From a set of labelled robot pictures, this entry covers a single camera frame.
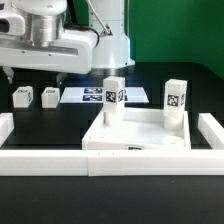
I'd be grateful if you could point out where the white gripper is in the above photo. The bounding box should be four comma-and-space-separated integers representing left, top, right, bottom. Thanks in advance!
0, 0, 99, 84

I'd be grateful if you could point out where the white square table top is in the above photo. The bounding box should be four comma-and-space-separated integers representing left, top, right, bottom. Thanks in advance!
82, 107, 191, 150

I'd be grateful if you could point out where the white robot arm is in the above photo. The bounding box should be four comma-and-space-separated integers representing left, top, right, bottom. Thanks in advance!
0, 0, 135, 78

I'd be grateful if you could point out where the white sheet with markers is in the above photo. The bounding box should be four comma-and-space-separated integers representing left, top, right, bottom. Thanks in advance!
60, 87, 149, 103

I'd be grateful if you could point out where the white U-shaped fence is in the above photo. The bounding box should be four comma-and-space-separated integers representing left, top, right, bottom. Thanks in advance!
0, 113, 224, 176

